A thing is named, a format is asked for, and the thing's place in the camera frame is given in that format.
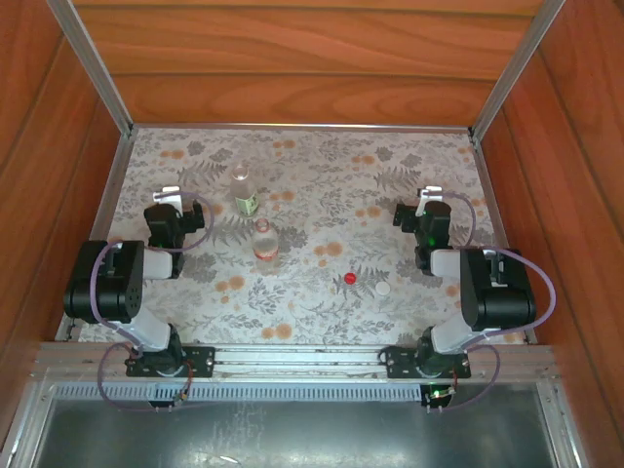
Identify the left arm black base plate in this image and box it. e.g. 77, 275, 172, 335
125, 344, 216, 379

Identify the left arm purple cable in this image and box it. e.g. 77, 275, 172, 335
90, 190, 215, 413

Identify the aluminium frame post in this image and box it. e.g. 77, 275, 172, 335
46, 0, 136, 140
467, 0, 569, 142

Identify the grey metal sheet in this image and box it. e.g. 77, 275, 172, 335
33, 384, 560, 468

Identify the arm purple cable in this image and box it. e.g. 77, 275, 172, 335
90, 190, 215, 413
418, 189, 558, 415

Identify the aluminium cross rail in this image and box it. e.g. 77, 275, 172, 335
131, 121, 472, 134

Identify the floral tablecloth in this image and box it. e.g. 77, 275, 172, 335
58, 127, 532, 345

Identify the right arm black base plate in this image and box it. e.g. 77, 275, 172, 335
385, 345, 473, 380

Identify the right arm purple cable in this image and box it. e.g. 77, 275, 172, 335
418, 189, 558, 415

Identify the grey slotted cable duct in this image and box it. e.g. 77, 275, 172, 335
51, 382, 425, 404

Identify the aluminium side rail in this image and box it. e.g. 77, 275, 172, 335
56, 134, 134, 342
470, 138, 537, 345

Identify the aluminium mounting rail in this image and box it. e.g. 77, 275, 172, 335
31, 340, 557, 384

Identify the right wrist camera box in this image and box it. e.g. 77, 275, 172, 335
416, 184, 445, 215

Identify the clear bottle green label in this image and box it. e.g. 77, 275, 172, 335
228, 165, 260, 219

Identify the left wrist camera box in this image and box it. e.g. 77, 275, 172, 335
152, 185, 184, 215

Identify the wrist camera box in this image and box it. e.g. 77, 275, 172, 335
152, 185, 184, 215
416, 184, 445, 215

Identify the clear bottle red label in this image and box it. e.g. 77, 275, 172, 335
251, 218, 281, 274

